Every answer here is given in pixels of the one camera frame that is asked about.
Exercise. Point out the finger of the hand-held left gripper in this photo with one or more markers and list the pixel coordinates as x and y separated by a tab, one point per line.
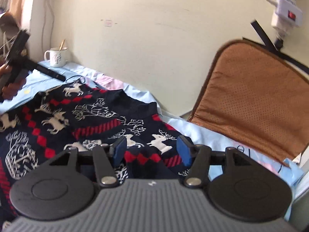
45	70

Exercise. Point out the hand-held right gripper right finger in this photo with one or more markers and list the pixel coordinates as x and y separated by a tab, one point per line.
184	152

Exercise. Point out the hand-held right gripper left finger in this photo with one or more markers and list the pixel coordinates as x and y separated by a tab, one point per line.
119	150

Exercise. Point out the navy red reindeer sweater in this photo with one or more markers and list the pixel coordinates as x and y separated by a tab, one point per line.
72	108

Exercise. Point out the person's left hand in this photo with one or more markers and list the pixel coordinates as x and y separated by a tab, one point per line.
13	87

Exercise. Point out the white enamel mug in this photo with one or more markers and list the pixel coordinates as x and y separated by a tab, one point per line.
58	58

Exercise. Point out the wooden stick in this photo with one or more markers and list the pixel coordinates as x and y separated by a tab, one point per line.
62	44

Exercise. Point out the light blue printed bedsheet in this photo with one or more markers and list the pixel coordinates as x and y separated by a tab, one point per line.
212	136

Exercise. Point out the brown perforated cushion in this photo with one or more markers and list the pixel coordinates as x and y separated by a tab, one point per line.
253	96

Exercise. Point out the white power strip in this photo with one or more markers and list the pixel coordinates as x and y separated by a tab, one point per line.
287	7

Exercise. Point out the small wall sticker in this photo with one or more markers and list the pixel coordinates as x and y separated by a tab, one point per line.
108	22

